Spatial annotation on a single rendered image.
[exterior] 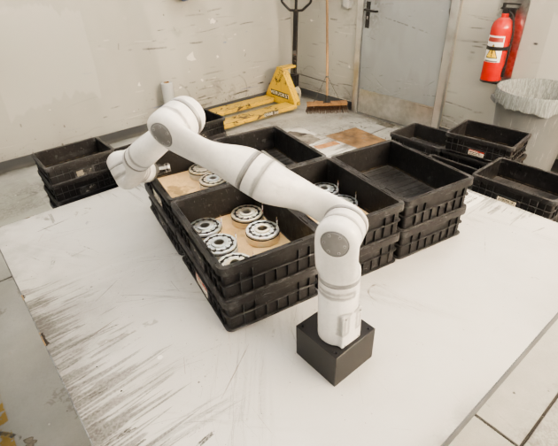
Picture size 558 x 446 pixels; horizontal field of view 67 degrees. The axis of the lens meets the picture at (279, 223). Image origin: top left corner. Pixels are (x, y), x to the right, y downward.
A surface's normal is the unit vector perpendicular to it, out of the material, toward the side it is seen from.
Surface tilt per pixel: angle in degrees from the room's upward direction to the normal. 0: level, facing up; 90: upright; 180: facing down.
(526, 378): 0
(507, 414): 0
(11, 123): 90
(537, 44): 90
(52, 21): 90
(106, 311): 0
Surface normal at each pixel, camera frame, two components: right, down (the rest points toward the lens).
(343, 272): -0.24, 0.54
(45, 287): -0.04, -0.84
